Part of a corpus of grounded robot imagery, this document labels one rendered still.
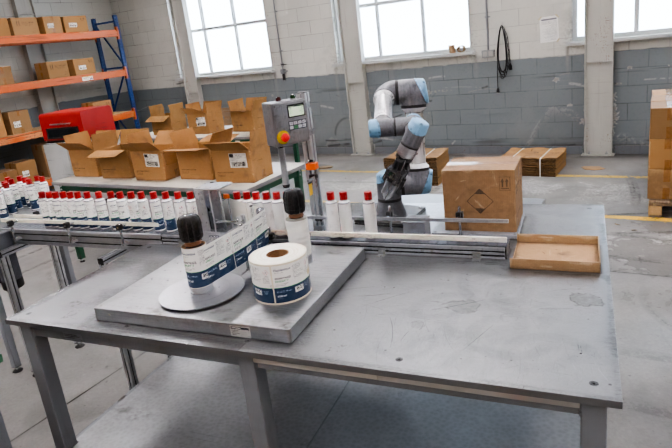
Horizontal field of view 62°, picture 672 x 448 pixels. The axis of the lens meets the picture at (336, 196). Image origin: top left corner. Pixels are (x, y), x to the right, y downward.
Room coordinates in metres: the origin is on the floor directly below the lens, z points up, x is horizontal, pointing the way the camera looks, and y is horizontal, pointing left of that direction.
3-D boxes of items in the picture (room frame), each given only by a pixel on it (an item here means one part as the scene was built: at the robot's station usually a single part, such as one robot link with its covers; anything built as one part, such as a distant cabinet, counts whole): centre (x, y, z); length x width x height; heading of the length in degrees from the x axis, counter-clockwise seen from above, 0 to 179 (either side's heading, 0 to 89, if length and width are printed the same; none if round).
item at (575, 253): (1.95, -0.79, 0.85); 0.30 x 0.26 x 0.04; 65
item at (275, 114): (2.49, 0.18, 1.38); 0.17 x 0.10 x 0.19; 120
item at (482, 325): (2.23, 0.04, 0.82); 2.10 x 1.50 x 0.02; 65
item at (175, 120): (7.31, 2.02, 0.97); 0.51 x 0.36 x 0.37; 151
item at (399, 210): (2.61, -0.25, 0.90); 0.15 x 0.15 x 0.10
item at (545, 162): (6.24, -2.27, 0.11); 0.65 x 0.54 x 0.22; 55
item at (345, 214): (2.30, -0.03, 0.98); 0.05 x 0.05 x 0.20
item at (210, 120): (6.97, 1.50, 0.97); 0.42 x 0.39 x 0.37; 146
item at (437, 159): (6.45, -0.99, 0.16); 0.65 x 0.54 x 0.32; 63
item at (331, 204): (2.33, 0.02, 0.98); 0.05 x 0.05 x 0.20
